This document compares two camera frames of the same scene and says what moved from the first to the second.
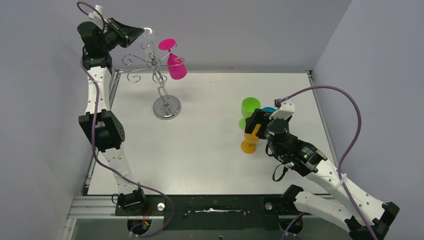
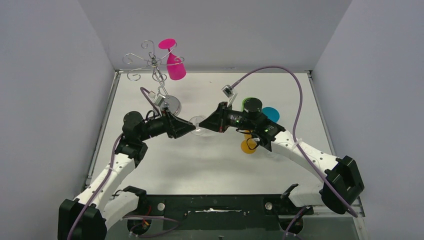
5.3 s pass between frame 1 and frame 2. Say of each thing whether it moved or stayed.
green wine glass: stayed
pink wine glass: stayed
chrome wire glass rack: stayed
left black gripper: moved
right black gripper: moved
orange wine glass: stayed
